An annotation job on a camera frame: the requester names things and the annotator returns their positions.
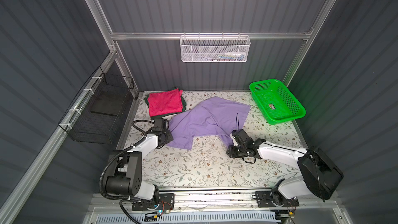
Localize white vented panel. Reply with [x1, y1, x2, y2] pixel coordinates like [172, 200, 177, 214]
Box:
[94, 211, 277, 224]

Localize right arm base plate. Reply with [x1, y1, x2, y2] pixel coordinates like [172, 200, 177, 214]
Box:
[252, 190, 300, 208]

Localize purple t shirt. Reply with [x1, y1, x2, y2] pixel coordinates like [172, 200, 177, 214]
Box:
[168, 97, 250, 150]

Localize folded dark green t shirt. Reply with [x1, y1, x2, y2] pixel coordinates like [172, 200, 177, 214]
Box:
[143, 88, 187, 121]

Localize black wire basket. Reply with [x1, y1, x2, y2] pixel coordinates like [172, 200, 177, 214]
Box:
[59, 68, 135, 145]

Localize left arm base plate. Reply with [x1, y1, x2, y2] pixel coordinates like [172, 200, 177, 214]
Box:
[132, 193, 175, 211]

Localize black corrugated cable conduit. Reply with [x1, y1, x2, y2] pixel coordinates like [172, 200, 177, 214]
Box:
[98, 119, 156, 224]

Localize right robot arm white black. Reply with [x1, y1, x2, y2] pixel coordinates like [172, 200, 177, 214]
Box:
[227, 129, 344, 207]

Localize white wire mesh basket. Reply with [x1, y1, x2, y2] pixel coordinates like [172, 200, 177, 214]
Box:
[179, 35, 251, 63]

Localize folded magenta t shirt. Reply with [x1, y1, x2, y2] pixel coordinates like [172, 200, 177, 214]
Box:
[147, 88, 184, 117]

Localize white spray bottle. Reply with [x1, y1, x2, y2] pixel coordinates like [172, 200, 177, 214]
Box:
[224, 52, 247, 60]

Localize green plastic basket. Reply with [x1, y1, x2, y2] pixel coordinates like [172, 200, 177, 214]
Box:
[249, 79, 306, 125]

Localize floral table cloth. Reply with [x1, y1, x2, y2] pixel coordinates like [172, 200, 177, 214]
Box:
[142, 91, 307, 188]

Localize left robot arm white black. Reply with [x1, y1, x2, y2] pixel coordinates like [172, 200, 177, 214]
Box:
[98, 118, 173, 205]

